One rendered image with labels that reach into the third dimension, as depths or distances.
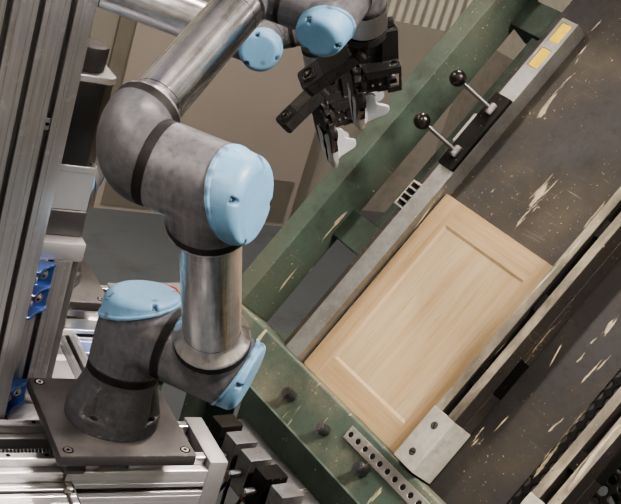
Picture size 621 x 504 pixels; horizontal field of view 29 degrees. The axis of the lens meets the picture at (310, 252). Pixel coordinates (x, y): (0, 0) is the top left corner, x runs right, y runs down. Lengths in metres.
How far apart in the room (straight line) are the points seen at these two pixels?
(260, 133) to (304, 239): 2.89
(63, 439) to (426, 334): 0.90
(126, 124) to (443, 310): 1.15
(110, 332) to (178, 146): 0.46
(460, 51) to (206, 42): 1.27
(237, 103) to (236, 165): 4.11
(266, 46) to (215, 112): 3.41
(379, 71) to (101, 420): 0.70
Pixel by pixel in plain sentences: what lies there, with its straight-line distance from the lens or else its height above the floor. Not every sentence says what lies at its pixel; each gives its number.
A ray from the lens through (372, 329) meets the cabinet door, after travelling 2.56.
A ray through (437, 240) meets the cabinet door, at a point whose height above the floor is 1.23.
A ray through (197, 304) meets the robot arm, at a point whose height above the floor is 1.36.
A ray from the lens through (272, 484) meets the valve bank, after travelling 2.45.
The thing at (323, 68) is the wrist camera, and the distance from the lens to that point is 1.91.
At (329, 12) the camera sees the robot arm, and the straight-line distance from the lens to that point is 1.72.
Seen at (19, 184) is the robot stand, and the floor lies 1.37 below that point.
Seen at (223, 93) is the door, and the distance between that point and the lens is 5.50.
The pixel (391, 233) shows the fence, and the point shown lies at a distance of 2.62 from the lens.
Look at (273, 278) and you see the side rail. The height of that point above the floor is 0.97.
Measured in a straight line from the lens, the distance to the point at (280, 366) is 2.62.
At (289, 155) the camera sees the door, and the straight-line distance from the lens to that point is 5.76.
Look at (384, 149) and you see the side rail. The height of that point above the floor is 1.31.
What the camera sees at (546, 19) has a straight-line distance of 2.86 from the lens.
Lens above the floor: 2.05
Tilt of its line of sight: 21 degrees down
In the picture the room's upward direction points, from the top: 18 degrees clockwise
